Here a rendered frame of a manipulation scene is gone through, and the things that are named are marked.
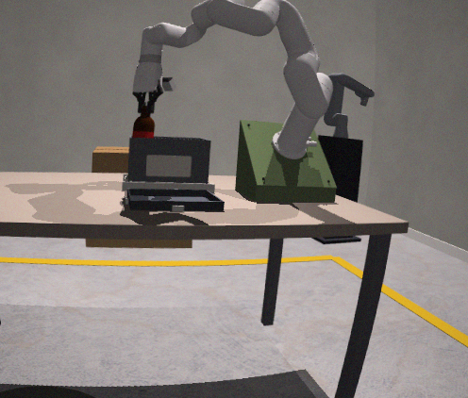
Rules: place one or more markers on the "brown glass bottle with red label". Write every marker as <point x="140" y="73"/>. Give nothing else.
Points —
<point x="144" y="125"/>

